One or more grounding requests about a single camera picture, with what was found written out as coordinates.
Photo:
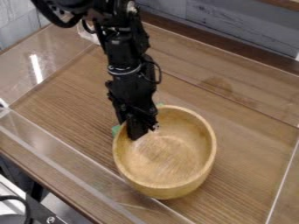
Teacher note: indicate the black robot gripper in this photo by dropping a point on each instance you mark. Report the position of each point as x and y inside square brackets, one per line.
[131, 93]

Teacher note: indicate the green rectangular block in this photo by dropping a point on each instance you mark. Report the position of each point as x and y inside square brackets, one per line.
[116, 127]

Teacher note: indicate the light wooden bowl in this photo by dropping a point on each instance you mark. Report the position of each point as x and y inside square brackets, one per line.
[167, 163]

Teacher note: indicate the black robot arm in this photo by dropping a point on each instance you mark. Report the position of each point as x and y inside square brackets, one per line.
[113, 21]

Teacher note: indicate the clear acrylic tray wall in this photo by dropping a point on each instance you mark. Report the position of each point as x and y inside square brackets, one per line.
[56, 122]

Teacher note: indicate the clear acrylic corner bracket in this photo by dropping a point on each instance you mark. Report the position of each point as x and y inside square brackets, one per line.
[87, 33]

